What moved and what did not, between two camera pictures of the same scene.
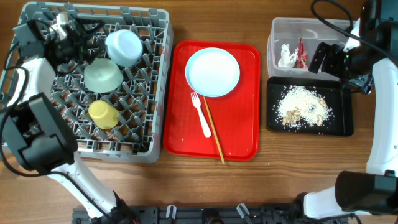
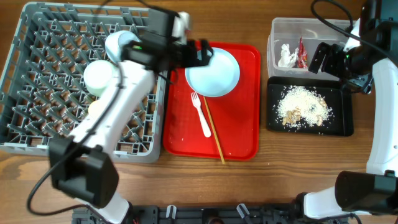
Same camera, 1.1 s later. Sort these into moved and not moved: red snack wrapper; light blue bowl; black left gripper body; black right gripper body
Moved: black left gripper body
Not moved: light blue bowl; black right gripper body; red snack wrapper
